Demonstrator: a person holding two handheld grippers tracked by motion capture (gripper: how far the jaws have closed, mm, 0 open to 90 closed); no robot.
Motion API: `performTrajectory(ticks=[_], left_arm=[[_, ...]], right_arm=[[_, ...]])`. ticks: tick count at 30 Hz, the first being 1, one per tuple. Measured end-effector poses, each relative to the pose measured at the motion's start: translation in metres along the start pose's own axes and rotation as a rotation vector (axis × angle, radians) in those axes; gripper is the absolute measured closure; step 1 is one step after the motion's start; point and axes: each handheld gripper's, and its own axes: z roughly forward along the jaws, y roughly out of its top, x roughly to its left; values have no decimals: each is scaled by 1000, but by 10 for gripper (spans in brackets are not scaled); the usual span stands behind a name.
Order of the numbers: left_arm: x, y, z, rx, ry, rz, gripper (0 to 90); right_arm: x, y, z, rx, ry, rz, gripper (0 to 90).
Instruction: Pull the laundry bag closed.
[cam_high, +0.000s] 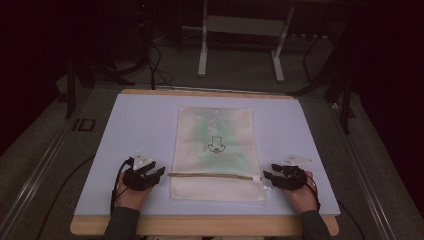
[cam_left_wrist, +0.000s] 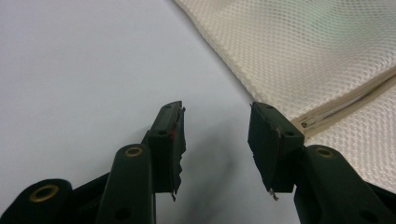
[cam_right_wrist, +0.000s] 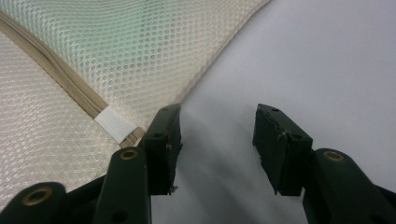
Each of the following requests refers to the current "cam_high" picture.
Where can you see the person's right hand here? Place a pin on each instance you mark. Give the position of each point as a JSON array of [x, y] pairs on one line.
[[304, 200]]

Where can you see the beige cloth zip bag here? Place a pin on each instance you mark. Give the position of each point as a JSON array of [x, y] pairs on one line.
[[216, 153]]

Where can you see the white metal stand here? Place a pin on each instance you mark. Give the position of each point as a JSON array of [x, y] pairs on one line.
[[246, 25]]

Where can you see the wooden table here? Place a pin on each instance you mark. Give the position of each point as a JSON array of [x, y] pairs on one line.
[[200, 225]]

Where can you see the light blue mat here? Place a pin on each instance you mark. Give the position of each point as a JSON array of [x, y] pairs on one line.
[[140, 133]]

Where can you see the metal floor rail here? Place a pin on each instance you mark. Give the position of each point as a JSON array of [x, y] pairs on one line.
[[366, 186], [36, 176]]

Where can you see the black metal stand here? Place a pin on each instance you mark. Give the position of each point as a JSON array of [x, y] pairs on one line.
[[70, 90], [346, 100]]

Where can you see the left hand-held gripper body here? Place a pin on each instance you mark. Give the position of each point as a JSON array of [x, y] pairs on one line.
[[139, 182]]

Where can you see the person's left hand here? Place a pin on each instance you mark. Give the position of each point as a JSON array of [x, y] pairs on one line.
[[131, 200]]

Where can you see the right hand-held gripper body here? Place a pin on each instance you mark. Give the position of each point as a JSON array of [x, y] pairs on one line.
[[291, 180]]

